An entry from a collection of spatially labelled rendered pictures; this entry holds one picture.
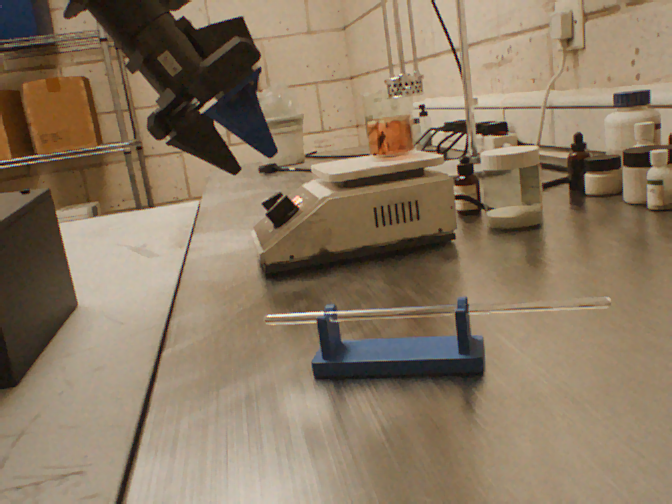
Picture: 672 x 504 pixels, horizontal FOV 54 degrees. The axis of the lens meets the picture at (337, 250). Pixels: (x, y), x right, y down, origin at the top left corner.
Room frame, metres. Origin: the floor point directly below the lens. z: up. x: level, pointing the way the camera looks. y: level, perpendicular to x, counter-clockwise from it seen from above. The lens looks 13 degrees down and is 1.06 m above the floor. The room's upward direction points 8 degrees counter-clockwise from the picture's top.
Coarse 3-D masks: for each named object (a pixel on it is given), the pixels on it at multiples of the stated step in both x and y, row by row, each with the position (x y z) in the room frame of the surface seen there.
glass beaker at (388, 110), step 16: (368, 96) 0.67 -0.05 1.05; (384, 96) 0.66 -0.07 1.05; (400, 96) 0.67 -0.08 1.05; (368, 112) 0.67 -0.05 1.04; (384, 112) 0.66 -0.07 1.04; (400, 112) 0.66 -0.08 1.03; (368, 128) 0.68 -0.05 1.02; (384, 128) 0.66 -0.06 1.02; (400, 128) 0.66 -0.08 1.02; (368, 144) 0.68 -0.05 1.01; (384, 144) 0.66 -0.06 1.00; (400, 144) 0.66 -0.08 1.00; (384, 160) 0.67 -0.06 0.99
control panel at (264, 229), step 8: (296, 192) 0.72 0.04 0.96; (304, 192) 0.70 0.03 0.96; (296, 200) 0.68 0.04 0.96; (304, 200) 0.66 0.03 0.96; (312, 200) 0.63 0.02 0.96; (304, 208) 0.63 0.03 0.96; (296, 216) 0.62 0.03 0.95; (256, 224) 0.72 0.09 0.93; (264, 224) 0.69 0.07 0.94; (272, 224) 0.66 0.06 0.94; (256, 232) 0.68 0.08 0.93; (264, 232) 0.66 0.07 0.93; (272, 232) 0.63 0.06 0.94; (264, 240) 0.62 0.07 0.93
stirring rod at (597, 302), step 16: (464, 304) 0.35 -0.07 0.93; (480, 304) 0.35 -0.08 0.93; (496, 304) 0.35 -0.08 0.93; (512, 304) 0.34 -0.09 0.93; (528, 304) 0.34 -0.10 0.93; (544, 304) 0.34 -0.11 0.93; (560, 304) 0.34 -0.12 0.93; (576, 304) 0.33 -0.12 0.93; (592, 304) 0.33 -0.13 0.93; (608, 304) 0.33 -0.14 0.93; (272, 320) 0.38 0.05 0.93; (288, 320) 0.38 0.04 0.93; (304, 320) 0.37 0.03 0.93; (336, 320) 0.37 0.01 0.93; (352, 320) 0.37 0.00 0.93
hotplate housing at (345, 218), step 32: (320, 192) 0.65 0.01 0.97; (352, 192) 0.62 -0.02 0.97; (384, 192) 0.62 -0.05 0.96; (416, 192) 0.63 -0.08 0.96; (448, 192) 0.63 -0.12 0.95; (288, 224) 0.62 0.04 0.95; (320, 224) 0.61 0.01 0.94; (352, 224) 0.62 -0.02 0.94; (384, 224) 0.62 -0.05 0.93; (416, 224) 0.63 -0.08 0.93; (448, 224) 0.63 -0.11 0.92; (288, 256) 0.61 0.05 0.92; (320, 256) 0.62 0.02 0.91; (352, 256) 0.62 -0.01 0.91
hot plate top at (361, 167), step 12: (420, 156) 0.66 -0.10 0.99; (432, 156) 0.65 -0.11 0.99; (312, 168) 0.72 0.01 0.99; (324, 168) 0.68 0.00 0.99; (336, 168) 0.66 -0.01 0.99; (348, 168) 0.65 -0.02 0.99; (360, 168) 0.63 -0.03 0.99; (372, 168) 0.63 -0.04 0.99; (384, 168) 0.63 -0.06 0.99; (396, 168) 0.63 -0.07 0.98; (408, 168) 0.63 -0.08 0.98; (420, 168) 0.64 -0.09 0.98; (336, 180) 0.62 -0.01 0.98
